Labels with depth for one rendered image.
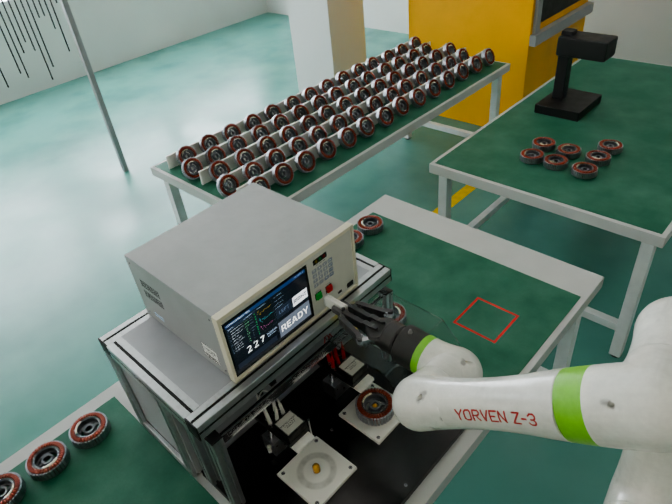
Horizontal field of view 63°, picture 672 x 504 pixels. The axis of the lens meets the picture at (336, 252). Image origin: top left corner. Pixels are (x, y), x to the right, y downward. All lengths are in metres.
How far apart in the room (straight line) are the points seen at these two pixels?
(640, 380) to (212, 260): 0.94
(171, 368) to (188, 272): 0.24
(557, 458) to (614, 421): 1.71
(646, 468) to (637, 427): 0.33
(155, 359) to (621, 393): 1.05
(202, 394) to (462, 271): 1.16
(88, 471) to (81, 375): 1.45
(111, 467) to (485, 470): 1.44
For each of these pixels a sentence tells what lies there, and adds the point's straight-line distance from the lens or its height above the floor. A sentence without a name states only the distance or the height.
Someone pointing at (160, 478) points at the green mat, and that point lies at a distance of 1.71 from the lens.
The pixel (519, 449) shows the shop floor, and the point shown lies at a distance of 2.56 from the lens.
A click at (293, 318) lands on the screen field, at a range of 1.37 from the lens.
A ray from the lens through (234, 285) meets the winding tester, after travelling 1.28.
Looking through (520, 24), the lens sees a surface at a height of 0.87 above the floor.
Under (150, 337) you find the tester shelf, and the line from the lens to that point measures 1.53.
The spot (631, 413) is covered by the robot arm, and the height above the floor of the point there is 1.47.
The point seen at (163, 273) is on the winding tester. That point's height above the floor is 1.32.
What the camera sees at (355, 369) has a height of 0.92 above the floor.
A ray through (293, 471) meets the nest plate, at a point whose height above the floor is 0.78.
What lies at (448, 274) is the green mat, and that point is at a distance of 2.12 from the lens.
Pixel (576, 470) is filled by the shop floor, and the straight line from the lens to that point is 2.56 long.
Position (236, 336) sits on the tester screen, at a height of 1.24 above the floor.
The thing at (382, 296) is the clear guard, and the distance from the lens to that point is 1.56.
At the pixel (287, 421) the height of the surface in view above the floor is 0.92.
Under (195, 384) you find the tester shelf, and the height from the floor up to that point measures 1.11.
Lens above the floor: 2.11
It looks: 37 degrees down
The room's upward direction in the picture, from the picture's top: 7 degrees counter-clockwise
